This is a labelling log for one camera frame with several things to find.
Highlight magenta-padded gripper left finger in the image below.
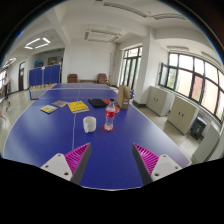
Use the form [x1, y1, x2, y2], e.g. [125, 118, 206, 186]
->
[40, 142, 93, 185]

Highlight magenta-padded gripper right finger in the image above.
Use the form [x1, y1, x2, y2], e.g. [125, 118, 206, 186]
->
[131, 142, 183, 186]

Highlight clear red-labelled drink bottle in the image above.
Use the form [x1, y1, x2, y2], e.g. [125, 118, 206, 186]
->
[104, 98, 117, 132]

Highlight white cup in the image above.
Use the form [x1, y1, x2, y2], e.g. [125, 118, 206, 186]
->
[82, 115, 97, 134]

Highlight black bin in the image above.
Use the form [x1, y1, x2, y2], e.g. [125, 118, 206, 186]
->
[190, 116, 208, 140]

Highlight beige cabinet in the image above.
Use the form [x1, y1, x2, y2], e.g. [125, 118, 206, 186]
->
[146, 85, 175, 117]
[167, 95, 200, 135]

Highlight small yellow and blue book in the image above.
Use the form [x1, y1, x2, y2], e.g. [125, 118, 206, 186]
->
[40, 104, 58, 115]

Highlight grey booklet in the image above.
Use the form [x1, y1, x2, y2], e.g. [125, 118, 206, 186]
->
[51, 100, 69, 108]

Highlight black paddle case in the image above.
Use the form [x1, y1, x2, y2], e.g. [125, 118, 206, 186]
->
[87, 98, 108, 108]

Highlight red table tennis paddle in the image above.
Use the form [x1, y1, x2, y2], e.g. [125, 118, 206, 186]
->
[102, 98, 121, 114]

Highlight table tennis net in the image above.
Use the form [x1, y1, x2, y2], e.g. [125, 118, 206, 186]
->
[28, 87, 56, 100]

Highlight brown cardboard file box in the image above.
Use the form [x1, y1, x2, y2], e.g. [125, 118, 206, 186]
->
[117, 84, 132, 110]

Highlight brown armchair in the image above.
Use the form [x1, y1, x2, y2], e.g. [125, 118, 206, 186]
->
[97, 73, 110, 85]
[66, 73, 79, 84]

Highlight wide black-framed window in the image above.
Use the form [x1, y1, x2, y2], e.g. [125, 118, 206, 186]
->
[158, 51, 224, 123]

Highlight blue folded partition boards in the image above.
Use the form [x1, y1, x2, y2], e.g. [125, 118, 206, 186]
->
[28, 64, 62, 88]

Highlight person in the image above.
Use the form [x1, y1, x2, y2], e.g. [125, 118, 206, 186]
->
[0, 73, 13, 113]

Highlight dark door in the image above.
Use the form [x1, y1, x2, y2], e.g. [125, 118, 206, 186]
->
[18, 61, 26, 92]

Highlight tall black-framed window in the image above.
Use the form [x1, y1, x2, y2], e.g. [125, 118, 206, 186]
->
[119, 45, 143, 91]

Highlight group of ceiling lights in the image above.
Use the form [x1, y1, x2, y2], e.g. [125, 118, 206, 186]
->
[0, 37, 52, 71]

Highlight ceiling air conditioner unit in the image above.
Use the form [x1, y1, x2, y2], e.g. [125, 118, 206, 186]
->
[83, 29, 123, 44]

